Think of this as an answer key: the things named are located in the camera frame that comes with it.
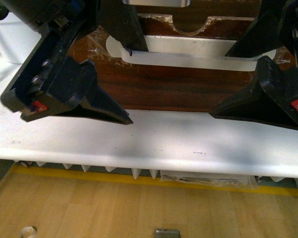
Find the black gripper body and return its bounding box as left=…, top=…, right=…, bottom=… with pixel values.
left=0, top=0, right=101, bottom=121

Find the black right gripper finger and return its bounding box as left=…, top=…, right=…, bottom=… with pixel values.
left=209, top=57, right=298, bottom=130

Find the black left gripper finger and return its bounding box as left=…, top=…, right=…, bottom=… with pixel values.
left=46, top=56, right=133, bottom=125

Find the white drawer handle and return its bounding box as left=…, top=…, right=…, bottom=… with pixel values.
left=105, top=34, right=278, bottom=72

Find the plastic wrapped white box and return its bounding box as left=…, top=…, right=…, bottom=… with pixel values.
left=160, top=171, right=259, bottom=190

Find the yellow floor tape line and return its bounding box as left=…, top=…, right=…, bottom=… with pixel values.
left=9, top=165, right=298, bottom=197

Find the white tape roll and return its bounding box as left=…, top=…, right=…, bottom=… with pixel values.
left=19, top=226, right=37, bottom=238

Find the grey metal floor piece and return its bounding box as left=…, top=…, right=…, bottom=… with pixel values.
left=154, top=229, right=181, bottom=238

